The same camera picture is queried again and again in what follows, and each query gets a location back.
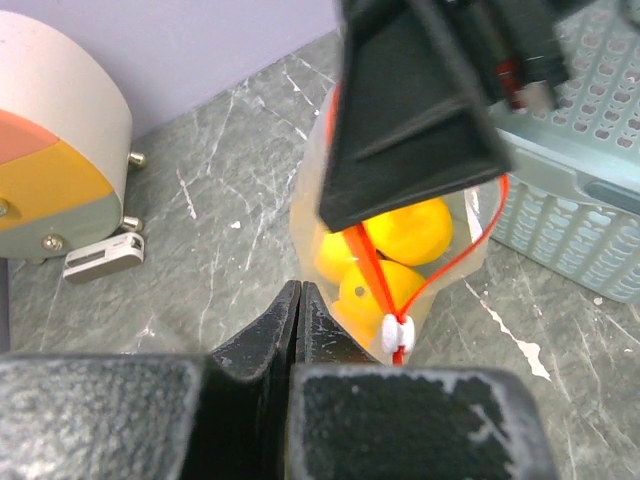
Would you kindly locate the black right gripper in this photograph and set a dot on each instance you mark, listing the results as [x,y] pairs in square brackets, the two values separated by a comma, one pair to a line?
[412,119]

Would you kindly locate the yellow bell pepper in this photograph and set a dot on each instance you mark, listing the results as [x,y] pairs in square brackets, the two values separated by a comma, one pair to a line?
[413,235]

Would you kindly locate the round white drawer box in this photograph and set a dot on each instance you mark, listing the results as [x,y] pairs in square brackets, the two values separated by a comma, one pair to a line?
[66,135]

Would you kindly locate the yellow lemon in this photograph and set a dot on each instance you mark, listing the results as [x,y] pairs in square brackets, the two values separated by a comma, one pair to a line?
[333,258]

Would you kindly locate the yellow pear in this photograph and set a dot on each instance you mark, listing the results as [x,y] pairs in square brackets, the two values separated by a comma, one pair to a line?
[356,308]

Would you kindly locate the small white metal block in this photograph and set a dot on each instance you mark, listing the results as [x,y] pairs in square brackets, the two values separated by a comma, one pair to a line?
[106,257]

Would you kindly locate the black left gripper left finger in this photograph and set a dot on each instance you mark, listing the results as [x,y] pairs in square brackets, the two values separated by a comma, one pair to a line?
[218,415]

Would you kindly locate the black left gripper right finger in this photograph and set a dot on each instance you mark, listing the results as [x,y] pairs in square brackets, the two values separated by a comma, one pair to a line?
[353,418]

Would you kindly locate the blue green plastic basket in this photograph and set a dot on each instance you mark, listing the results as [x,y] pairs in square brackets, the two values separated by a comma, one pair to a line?
[573,204]

